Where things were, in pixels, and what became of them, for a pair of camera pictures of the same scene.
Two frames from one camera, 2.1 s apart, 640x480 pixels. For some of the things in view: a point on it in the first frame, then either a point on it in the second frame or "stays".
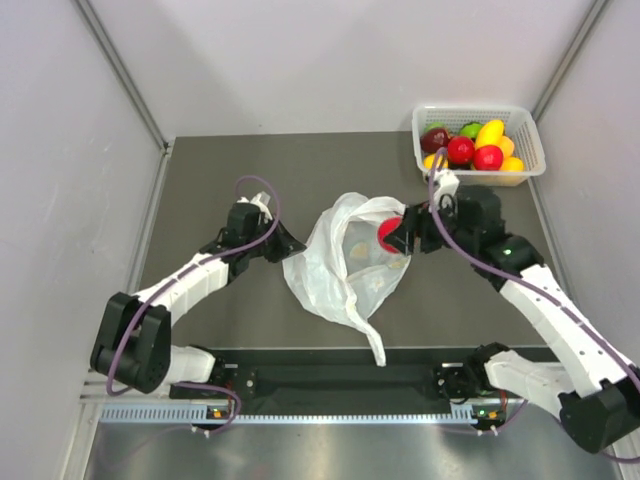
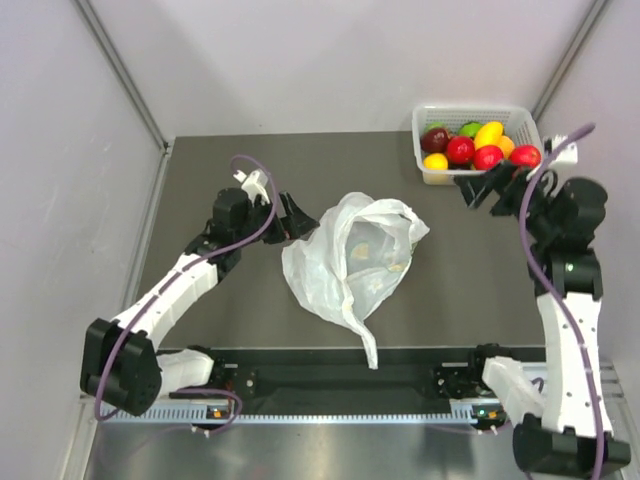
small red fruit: x=385 y=227 to x=525 y=155
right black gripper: x=418 y=218 to x=475 y=188
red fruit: x=488 y=158 stays
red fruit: x=460 y=152 stays
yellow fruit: x=490 y=133 stays
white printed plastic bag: x=346 y=271 stays
